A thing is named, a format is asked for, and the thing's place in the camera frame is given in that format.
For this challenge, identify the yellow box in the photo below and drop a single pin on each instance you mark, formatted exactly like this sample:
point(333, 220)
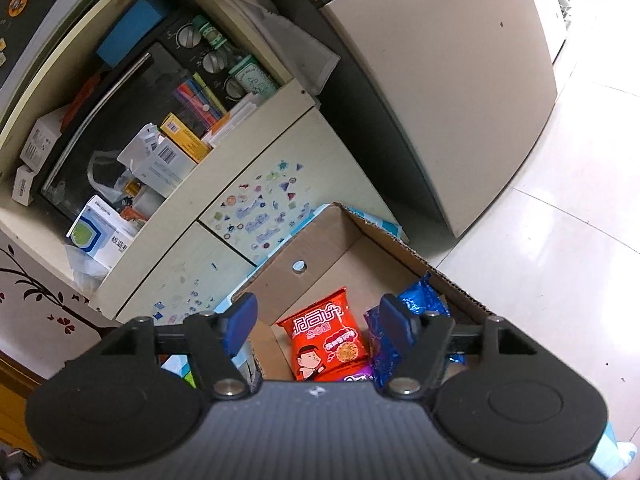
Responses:
point(185, 137)

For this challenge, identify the black toaster oven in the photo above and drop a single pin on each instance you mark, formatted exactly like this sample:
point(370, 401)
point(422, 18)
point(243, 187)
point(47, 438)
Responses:
point(115, 110)

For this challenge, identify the black vase wall sticker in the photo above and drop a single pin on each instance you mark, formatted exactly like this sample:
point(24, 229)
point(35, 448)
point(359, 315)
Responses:
point(25, 280)

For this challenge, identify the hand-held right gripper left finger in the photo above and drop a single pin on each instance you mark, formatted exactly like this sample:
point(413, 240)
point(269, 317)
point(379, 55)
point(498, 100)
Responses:
point(240, 321)

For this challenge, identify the mint patterned canister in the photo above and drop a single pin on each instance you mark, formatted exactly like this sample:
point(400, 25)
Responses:
point(255, 80)

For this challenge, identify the cluster of small stickers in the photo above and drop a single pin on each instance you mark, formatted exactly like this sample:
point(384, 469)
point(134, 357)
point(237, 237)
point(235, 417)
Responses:
point(260, 210)

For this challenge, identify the dark blue snack packet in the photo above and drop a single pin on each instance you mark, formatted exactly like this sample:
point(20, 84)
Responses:
point(382, 360)

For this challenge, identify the red snack packet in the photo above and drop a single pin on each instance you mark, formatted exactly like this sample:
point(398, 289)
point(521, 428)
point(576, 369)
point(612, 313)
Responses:
point(320, 340)

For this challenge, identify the brown cardboard box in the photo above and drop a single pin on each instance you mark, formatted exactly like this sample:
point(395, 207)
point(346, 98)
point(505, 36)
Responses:
point(340, 255)

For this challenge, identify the white barcode box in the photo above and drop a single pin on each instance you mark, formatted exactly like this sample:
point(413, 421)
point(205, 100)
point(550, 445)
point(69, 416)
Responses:
point(160, 162)

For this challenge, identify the white hanging cloth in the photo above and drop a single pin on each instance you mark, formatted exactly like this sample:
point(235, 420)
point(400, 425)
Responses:
point(295, 45)

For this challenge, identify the colourful marker pack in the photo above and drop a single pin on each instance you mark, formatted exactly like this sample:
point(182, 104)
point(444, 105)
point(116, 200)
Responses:
point(200, 100)

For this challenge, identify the white plastic jar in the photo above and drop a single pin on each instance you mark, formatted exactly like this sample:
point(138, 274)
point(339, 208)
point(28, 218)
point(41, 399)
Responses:
point(147, 200)

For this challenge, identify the small white carton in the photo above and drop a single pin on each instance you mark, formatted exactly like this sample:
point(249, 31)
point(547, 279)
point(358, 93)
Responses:
point(24, 185)

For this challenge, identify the clear plastic bag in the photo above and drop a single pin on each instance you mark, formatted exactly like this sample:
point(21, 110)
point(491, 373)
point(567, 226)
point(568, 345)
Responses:
point(105, 172)

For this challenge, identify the blue white checkered tablecloth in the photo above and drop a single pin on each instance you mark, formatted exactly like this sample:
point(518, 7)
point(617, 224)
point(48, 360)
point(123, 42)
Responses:
point(382, 225)

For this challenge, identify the crumpled plastic wrap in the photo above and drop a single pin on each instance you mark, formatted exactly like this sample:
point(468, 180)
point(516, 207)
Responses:
point(87, 270)

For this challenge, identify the magenta snack packet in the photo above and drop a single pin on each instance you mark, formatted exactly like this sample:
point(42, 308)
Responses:
point(357, 376)

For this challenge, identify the orange item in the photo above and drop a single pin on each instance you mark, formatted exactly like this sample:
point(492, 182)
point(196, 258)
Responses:
point(82, 97)

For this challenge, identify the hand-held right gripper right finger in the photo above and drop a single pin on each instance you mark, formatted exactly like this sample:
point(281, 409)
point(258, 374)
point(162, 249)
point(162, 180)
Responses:
point(397, 322)

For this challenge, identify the white orange flat box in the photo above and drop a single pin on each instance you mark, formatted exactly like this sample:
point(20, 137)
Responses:
point(232, 120)

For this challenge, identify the cream cabinet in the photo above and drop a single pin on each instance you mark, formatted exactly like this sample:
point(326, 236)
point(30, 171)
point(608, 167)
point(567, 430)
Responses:
point(280, 160)

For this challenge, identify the beige refrigerator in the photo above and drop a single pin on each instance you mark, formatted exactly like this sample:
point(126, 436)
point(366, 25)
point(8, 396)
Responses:
point(450, 85)

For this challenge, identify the wooden door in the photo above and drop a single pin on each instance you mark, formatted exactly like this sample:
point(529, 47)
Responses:
point(15, 390)

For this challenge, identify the green plastic bottle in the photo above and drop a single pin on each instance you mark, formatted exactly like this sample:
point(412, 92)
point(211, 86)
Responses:
point(212, 37)

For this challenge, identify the white freezer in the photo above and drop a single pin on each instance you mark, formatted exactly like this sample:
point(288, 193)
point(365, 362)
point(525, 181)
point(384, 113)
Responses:
point(550, 0)

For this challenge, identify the blue white medicine box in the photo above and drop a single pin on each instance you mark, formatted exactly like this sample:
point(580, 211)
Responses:
point(97, 232)

